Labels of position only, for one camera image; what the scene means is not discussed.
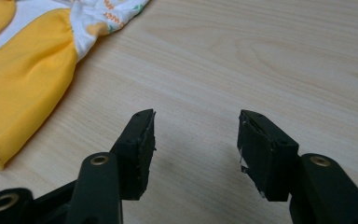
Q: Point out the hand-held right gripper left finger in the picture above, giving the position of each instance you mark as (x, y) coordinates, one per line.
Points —
(135, 155)

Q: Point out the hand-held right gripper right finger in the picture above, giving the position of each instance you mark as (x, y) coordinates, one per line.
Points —
(268, 155)

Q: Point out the yellow and white printed garment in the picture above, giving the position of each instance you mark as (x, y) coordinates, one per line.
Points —
(28, 84)

